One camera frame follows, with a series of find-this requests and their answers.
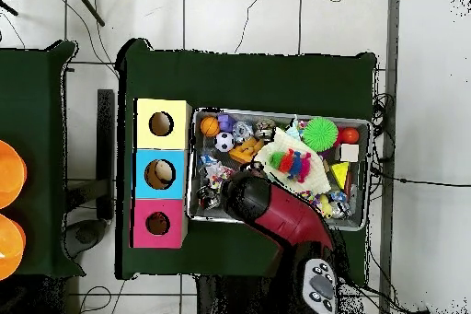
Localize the small orange ball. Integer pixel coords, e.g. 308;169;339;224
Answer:
339;126;362;145

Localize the orange round bowl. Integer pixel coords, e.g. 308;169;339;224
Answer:
0;214;27;282
0;140;29;210

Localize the green spiky ball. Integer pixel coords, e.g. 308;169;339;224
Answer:
302;116;339;153

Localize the orange plastic toy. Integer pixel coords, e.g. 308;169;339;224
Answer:
227;136;266;165

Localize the yellow triangular block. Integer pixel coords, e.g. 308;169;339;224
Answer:
330;161;351;190

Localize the cream yellow cloth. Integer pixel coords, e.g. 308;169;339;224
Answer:
256;128;332;196

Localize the clear mesh bin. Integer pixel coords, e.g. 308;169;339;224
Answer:
187;110;372;233

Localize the colourful polka dot cloth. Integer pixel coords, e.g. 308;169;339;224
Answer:
198;155;236;192

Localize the plain wooden block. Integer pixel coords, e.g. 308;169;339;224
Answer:
339;144;361;164

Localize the black and white soccer ball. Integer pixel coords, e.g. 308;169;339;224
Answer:
214;132;236;153

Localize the dark green table cloth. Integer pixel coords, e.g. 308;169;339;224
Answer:
116;37;378;285

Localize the black rod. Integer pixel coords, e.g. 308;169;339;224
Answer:
0;0;19;17
69;0;107;28

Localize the orange basketball toy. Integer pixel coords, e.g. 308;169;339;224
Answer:
200;115;222;138

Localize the wooden box with three holes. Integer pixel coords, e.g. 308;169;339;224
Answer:
131;97;194;250

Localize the grey floor stand base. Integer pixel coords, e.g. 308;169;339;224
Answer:
64;180;109;260

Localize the black upright panel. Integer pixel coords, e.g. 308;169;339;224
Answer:
97;88;116;221

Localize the dark green covered side table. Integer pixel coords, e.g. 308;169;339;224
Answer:
0;40;78;278

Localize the multicolour spiky caterpillar toy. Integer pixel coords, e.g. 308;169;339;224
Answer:
268;147;314;182

